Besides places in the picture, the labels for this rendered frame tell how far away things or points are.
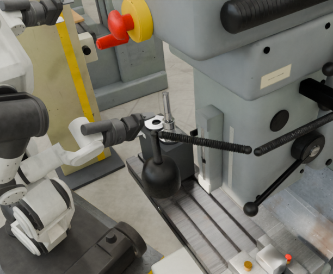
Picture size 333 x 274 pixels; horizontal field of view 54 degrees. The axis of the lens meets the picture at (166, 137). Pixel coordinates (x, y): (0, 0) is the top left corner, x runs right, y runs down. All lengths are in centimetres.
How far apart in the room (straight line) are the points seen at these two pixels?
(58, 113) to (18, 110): 174
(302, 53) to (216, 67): 13
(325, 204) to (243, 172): 59
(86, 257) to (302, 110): 123
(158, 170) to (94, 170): 224
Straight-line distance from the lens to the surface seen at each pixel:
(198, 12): 38
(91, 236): 172
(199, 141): 52
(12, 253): 182
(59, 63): 237
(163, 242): 229
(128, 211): 249
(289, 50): 52
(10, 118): 77
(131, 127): 110
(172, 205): 125
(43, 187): 125
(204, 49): 40
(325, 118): 59
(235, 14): 37
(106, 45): 58
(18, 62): 86
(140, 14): 46
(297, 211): 127
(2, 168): 90
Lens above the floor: 192
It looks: 39 degrees down
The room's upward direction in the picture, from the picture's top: 7 degrees counter-clockwise
